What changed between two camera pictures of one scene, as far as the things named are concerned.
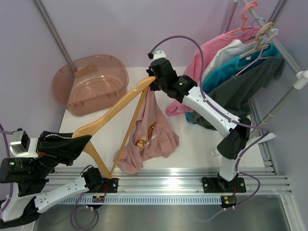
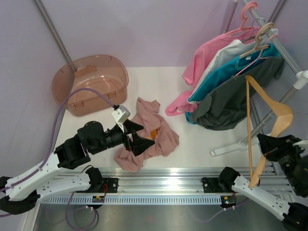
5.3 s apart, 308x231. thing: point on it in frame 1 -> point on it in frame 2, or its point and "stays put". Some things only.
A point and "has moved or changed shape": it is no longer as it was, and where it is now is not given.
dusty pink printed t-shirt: [153, 135] has moved or changed shape
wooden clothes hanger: [129, 129] -> [283, 108]
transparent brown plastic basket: [90, 84] stays put
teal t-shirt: [237, 67] stays put
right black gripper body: [156, 85] -> [287, 156]
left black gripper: [61, 148] -> [139, 144]
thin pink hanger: [260, 57] stays put
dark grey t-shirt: [235, 95] stays put
